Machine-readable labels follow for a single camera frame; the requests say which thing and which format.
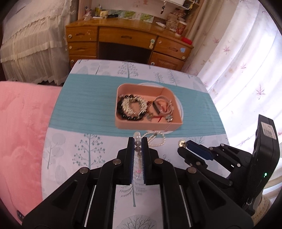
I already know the black bead bracelet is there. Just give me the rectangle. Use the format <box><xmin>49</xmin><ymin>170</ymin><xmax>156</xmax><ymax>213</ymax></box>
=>
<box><xmin>117</xmin><ymin>94</ymin><xmax>147</xmax><ymax>121</ymax></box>

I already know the pearl bracelet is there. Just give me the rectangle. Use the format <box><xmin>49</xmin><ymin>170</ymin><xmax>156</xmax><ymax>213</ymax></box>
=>
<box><xmin>133</xmin><ymin>131</ymin><xmax>143</xmax><ymax>168</ymax></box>

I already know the tree print tablecloth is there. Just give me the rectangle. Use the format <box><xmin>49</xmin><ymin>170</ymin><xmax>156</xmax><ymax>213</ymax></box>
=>
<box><xmin>42</xmin><ymin>59</ymin><xmax>230</xmax><ymax>229</ymax></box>

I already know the pink blanket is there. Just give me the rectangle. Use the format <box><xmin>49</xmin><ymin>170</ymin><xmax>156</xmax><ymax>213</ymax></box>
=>
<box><xmin>0</xmin><ymin>81</ymin><xmax>63</xmax><ymax>223</ymax></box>

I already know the white leaf print curtain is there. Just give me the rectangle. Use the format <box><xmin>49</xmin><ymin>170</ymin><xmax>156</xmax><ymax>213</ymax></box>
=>
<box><xmin>181</xmin><ymin>0</ymin><xmax>282</xmax><ymax>199</ymax></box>

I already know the red and white cup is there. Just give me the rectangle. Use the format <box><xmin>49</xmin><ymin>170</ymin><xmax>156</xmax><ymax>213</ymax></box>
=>
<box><xmin>175</xmin><ymin>21</ymin><xmax>188</xmax><ymax>36</ymax></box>

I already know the pink smartwatch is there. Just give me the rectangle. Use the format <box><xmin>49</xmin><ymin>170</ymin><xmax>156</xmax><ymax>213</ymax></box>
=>
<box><xmin>152</xmin><ymin>95</ymin><xmax>174</xmax><ymax>116</ymax></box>

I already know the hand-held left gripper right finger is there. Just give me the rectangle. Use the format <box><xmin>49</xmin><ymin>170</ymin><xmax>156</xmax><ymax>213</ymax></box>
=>
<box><xmin>142</xmin><ymin>137</ymin><xmax>254</xmax><ymax>229</ymax></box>

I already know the long pearl necklace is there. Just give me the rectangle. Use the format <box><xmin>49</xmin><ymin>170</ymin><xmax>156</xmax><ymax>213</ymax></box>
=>
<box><xmin>143</xmin><ymin>130</ymin><xmax>166</xmax><ymax>148</ymax></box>

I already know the red string bracelet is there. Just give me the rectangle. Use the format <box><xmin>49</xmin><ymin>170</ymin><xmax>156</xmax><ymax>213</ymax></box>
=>
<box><xmin>148</xmin><ymin>100</ymin><xmax>164</xmax><ymax>122</ymax></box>

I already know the green picture strip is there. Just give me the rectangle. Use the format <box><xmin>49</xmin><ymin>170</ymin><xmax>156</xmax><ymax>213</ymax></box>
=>
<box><xmin>110</xmin><ymin>9</ymin><xmax>155</xmax><ymax>23</ymax></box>

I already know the wooden desk with drawers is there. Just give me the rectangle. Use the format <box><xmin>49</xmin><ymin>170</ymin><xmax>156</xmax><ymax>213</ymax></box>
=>
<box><xmin>65</xmin><ymin>16</ymin><xmax>194</xmax><ymax>71</ymax></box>

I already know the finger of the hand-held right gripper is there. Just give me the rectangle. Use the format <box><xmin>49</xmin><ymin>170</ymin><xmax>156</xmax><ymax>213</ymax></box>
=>
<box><xmin>177</xmin><ymin>147</ymin><xmax>234</xmax><ymax>188</ymax></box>
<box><xmin>187</xmin><ymin>140</ymin><xmax>252</xmax><ymax>168</ymax></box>

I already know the white lace cover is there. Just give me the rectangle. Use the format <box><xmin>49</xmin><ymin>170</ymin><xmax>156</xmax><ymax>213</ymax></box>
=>
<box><xmin>0</xmin><ymin>0</ymin><xmax>73</xmax><ymax>86</ymax></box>

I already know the pink rectangular box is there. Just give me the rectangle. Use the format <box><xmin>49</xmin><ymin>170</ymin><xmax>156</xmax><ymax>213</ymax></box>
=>
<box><xmin>115</xmin><ymin>83</ymin><xmax>183</xmax><ymax>130</ymax></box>

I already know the floral box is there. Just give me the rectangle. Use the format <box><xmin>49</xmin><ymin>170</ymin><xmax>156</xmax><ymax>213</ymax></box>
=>
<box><xmin>165</xmin><ymin>11</ymin><xmax>183</xmax><ymax>30</ymax></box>

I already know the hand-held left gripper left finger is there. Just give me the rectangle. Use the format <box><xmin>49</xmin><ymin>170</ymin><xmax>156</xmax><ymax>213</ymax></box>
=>
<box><xmin>22</xmin><ymin>137</ymin><xmax>135</xmax><ymax>229</ymax></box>

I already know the gold leaf hair comb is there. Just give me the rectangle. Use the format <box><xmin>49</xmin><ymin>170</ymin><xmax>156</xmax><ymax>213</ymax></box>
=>
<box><xmin>120</xmin><ymin>95</ymin><xmax>148</xmax><ymax>116</ymax></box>

